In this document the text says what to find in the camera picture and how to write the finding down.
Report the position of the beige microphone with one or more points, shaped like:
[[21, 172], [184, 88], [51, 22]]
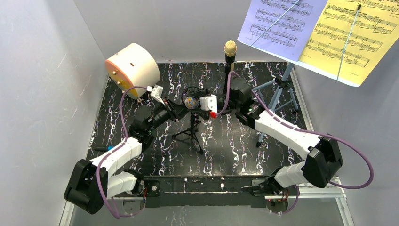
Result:
[[230, 50]]

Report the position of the silver microphone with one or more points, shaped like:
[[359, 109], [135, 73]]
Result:
[[191, 102]]

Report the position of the black and blue marker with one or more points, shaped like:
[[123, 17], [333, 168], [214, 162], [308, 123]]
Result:
[[102, 148]]

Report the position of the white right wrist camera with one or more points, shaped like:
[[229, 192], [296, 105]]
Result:
[[209, 103]]

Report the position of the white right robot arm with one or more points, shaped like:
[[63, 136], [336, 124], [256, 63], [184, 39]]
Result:
[[320, 153]]

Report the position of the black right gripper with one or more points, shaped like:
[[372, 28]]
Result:
[[206, 113]]

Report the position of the blue music stand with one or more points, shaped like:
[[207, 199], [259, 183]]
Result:
[[283, 83]]

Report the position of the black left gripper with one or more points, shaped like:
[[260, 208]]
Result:
[[171, 109]]

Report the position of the black tripod microphone stand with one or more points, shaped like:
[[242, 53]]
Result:
[[195, 114]]

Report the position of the lavender sheet music page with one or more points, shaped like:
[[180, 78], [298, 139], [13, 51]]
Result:
[[280, 27]]

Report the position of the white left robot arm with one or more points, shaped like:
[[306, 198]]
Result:
[[115, 162]]

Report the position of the white and orange drum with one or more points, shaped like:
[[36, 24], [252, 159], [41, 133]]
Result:
[[134, 67]]

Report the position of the aluminium frame rail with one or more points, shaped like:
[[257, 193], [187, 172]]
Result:
[[165, 191]]

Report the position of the yellow sheet music page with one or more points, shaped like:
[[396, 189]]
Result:
[[350, 38]]

